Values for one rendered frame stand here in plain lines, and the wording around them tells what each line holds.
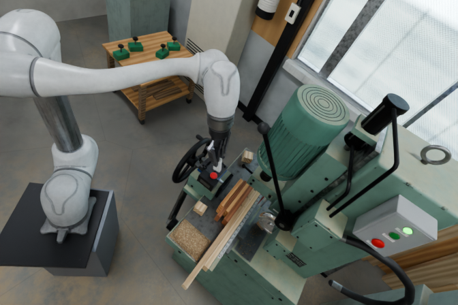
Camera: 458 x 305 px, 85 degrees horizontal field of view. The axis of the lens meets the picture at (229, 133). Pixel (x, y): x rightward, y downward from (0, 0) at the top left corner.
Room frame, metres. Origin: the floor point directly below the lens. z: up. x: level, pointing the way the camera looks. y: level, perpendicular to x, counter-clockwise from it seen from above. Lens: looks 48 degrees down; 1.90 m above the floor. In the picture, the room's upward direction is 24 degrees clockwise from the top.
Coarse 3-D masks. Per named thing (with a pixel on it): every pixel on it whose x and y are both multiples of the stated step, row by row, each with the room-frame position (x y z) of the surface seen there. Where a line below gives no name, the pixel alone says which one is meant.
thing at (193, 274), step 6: (252, 192) 0.61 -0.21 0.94; (246, 198) 0.56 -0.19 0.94; (246, 204) 0.54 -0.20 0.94; (234, 216) 0.46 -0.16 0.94; (228, 222) 0.43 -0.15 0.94; (228, 228) 0.41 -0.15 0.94; (222, 234) 0.38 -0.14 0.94; (216, 240) 0.35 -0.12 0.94; (210, 246) 0.32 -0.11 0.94; (216, 246) 0.32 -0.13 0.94; (210, 252) 0.30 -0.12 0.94; (204, 258) 0.27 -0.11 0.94; (198, 264) 0.24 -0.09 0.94; (198, 270) 0.23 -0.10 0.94; (192, 276) 0.20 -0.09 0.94; (186, 282) 0.18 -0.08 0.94; (186, 288) 0.17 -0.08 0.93
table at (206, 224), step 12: (240, 156) 0.80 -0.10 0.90; (228, 168) 0.70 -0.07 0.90; (240, 168) 0.73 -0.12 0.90; (252, 168) 0.76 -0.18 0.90; (192, 192) 0.52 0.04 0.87; (228, 192) 0.58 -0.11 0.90; (204, 204) 0.48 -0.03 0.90; (216, 204) 0.50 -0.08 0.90; (192, 216) 0.41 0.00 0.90; (204, 216) 0.43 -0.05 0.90; (204, 228) 0.38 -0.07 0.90; (216, 228) 0.40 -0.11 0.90; (168, 240) 0.29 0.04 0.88; (180, 252) 0.27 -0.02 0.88; (204, 252) 0.30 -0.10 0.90; (192, 264) 0.26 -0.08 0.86; (204, 276) 0.24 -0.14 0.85
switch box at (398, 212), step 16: (384, 208) 0.41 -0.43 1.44; (400, 208) 0.39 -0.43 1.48; (416, 208) 0.41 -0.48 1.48; (368, 224) 0.38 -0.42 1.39; (384, 224) 0.37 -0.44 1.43; (400, 224) 0.37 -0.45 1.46; (416, 224) 0.37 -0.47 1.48; (432, 224) 0.39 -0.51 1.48; (384, 240) 0.36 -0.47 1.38; (400, 240) 0.36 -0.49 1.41; (416, 240) 0.35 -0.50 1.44; (432, 240) 0.35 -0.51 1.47; (384, 256) 0.35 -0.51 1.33
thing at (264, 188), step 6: (258, 168) 0.64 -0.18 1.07; (252, 174) 0.60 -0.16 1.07; (258, 174) 0.61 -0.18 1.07; (252, 180) 0.59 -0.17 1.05; (258, 180) 0.59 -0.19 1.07; (270, 180) 0.61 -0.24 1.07; (252, 186) 0.59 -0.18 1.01; (258, 186) 0.58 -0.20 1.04; (264, 186) 0.58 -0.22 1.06; (270, 186) 0.59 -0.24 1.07; (282, 186) 0.61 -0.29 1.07; (258, 192) 0.58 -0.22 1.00; (264, 192) 0.57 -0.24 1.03; (270, 192) 0.57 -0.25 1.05
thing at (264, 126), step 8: (264, 128) 0.50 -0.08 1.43; (264, 136) 0.50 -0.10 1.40; (272, 160) 0.49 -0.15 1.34; (272, 168) 0.48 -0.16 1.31; (280, 192) 0.47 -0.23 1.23; (280, 200) 0.46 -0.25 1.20; (280, 208) 0.45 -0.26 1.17; (280, 216) 0.44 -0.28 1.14; (288, 216) 0.44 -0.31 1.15; (280, 224) 0.42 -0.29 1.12; (288, 224) 0.42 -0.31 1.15
